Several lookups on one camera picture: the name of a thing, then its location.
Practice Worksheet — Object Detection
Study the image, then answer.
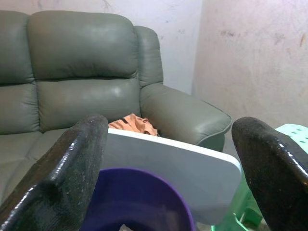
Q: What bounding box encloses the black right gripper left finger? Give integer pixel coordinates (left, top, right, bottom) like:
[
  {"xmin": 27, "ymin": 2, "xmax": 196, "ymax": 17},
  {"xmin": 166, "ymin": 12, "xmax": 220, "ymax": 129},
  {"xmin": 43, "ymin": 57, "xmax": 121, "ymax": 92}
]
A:
[{"xmin": 0, "ymin": 114, "xmax": 109, "ymax": 231}]

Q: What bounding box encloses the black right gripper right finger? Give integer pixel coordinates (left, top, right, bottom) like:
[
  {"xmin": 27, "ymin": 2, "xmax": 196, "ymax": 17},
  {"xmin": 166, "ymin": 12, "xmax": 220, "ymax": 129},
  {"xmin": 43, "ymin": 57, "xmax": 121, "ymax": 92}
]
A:
[{"xmin": 231, "ymin": 116, "xmax": 308, "ymax": 231}]

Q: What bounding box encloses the purple plastic bin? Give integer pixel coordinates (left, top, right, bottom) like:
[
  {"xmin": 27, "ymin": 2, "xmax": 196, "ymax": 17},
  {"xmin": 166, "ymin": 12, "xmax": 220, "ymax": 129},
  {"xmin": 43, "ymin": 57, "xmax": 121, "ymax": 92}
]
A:
[{"xmin": 82, "ymin": 167, "xmax": 194, "ymax": 231}]

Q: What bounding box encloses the green plastic stool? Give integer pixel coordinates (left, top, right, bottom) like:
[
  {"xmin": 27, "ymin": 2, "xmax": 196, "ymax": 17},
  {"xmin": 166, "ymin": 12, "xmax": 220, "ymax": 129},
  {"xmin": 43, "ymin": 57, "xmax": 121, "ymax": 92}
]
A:
[{"xmin": 210, "ymin": 123, "xmax": 308, "ymax": 231}]

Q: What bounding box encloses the orange cloth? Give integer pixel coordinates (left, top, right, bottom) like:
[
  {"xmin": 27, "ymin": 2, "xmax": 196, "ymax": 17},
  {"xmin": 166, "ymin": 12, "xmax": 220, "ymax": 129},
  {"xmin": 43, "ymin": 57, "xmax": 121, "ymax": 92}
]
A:
[{"xmin": 108, "ymin": 113, "xmax": 158, "ymax": 137}]

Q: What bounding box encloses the white table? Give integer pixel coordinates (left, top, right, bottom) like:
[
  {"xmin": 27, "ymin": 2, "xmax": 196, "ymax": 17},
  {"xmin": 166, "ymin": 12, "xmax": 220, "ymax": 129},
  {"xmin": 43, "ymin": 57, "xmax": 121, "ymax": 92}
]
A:
[{"xmin": 101, "ymin": 128, "xmax": 242, "ymax": 224}]

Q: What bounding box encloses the grey-green leather sofa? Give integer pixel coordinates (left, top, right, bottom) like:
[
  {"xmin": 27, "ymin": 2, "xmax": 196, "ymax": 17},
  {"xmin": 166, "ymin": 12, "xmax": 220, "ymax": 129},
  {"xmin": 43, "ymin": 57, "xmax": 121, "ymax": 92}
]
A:
[{"xmin": 0, "ymin": 10, "xmax": 233, "ymax": 205}]

